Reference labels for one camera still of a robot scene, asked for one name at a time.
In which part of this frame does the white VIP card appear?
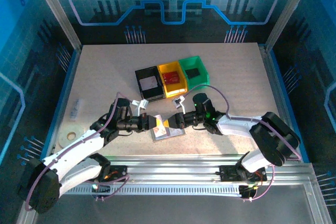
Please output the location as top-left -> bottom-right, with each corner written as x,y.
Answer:
153,114 -> 169,141

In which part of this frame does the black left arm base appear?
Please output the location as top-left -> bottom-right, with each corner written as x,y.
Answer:
80,165 -> 129,183

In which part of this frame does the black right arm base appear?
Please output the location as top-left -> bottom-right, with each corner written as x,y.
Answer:
218,165 -> 268,183

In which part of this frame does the white card in bin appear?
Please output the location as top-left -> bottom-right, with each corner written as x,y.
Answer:
140,76 -> 158,91

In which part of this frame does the black card in bin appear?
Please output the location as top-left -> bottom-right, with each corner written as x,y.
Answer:
185,68 -> 202,79

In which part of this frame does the red card in bin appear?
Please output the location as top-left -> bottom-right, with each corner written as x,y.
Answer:
162,71 -> 182,83

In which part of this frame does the black plastic bin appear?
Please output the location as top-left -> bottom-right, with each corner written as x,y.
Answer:
134,66 -> 166,103

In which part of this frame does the green plastic bin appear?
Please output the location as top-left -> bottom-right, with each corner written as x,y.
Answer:
178,55 -> 211,92

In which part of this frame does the yellow plastic bin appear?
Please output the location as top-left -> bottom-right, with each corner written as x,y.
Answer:
157,61 -> 188,99

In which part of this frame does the clear plastic tube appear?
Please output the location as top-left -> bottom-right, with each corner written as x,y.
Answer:
69,98 -> 85,120

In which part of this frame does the white tape roll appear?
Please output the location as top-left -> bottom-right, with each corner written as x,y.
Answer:
59,125 -> 85,148

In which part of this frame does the aluminium mounting rail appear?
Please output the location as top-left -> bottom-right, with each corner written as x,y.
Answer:
31,154 -> 316,183

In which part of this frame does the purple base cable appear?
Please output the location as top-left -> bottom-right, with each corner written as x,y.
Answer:
80,173 -> 130,202
243,165 -> 276,202

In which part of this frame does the slotted grey cable duct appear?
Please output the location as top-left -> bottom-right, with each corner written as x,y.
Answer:
41,184 -> 245,196

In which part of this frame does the aluminium side rail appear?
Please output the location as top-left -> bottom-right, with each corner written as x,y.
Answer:
259,45 -> 300,162

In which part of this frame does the aluminium frame post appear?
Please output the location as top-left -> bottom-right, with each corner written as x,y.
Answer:
264,0 -> 316,51
28,0 -> 82,51

